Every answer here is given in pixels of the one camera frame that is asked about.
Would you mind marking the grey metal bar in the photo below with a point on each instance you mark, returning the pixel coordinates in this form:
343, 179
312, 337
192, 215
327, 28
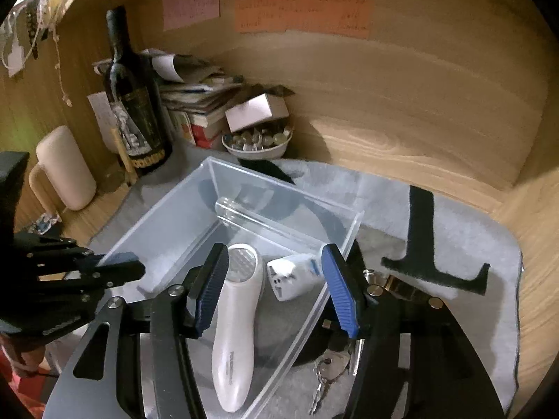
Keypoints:
100, 66

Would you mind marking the grey mat with black letters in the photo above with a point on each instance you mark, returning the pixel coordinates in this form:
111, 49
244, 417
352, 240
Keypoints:
471, 244

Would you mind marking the white electric shaver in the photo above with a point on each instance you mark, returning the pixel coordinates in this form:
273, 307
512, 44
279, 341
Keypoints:
233, 358

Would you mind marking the light wooden stick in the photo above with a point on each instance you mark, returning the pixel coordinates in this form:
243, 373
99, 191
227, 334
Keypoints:
124, 161

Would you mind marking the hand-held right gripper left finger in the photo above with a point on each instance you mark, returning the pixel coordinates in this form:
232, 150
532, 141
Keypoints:
212, 290

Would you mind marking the pink paper note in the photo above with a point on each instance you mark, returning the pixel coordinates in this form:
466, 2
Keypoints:
190, 4

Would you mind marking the curled white paper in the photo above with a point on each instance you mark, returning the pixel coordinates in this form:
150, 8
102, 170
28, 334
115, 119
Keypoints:
168, 67

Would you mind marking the person's left hand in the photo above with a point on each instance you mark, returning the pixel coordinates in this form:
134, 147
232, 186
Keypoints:
22, 355

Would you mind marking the white paper sheet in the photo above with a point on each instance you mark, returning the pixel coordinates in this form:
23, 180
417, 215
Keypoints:
98, 113

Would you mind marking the white travel adapter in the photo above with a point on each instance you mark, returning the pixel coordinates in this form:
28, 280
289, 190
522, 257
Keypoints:
288, 281

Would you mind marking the dark wine bottle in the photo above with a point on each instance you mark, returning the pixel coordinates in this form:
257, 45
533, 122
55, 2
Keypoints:
135, 118

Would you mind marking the bunch of keys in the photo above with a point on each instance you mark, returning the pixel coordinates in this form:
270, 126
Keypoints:
327, 366

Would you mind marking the clear plastic box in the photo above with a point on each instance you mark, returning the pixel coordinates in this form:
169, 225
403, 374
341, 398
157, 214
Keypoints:
183, 209

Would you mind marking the white hanging tag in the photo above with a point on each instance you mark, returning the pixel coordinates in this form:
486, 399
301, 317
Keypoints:
15, 56

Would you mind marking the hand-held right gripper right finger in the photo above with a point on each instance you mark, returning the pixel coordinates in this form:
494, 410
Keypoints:
343, 292

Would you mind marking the orange paper note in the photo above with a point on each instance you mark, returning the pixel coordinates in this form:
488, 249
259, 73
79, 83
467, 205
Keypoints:
305, 15

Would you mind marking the gold metal lighter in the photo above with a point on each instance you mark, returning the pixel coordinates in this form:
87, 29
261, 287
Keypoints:
399, 286

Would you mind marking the stack of books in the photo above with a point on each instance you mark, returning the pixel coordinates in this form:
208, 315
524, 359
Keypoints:
196, 96

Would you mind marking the colourful small packet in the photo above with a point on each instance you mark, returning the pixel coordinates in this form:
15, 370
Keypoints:
43, 222

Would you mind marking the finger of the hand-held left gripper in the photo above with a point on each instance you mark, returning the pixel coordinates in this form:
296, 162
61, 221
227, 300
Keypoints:
113, 273
52, 246

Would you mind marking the white bowl of small pieces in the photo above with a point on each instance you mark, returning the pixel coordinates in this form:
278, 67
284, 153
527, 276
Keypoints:
257, 150

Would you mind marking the small white cardboard box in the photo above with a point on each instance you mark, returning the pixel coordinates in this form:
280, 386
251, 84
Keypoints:
253, 111

